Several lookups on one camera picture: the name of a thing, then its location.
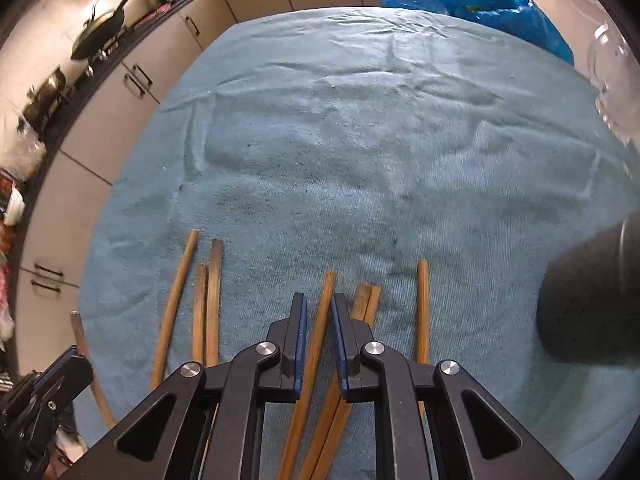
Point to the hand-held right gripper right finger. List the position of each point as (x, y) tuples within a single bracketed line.
[(340, 340)]

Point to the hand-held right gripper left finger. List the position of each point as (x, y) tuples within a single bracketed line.
[(299, 340)]

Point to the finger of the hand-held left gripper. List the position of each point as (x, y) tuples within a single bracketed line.
[(67, 372)]

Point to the brown wooden chopstick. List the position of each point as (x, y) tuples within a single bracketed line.
[(320, 320), (82, 345)]

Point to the set of wooden chopsticks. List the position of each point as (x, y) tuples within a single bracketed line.
[(422, 310)]

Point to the dark grey cup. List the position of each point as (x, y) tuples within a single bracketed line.
[(580, 300)]

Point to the white bowl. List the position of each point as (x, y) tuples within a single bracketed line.
[(15, 205)]

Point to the light blue towel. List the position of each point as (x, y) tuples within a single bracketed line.
[(350, 160)]

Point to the black kitchen countertop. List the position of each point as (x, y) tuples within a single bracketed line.
[(50, 157)]

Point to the white plastic bag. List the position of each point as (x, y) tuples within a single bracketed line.
[(22, 155)]

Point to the beige kitchen base cabinets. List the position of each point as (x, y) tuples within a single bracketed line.
[(100, 125)]

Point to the black cooking pot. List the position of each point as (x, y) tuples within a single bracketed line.
[(47, 92)]

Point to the dark wok pan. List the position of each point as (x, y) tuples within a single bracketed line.
[(97, 35)]

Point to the pink cloth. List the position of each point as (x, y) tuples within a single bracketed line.
[(161, 10)]

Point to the clear glass jar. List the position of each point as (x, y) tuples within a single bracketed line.
[(615, 85)]

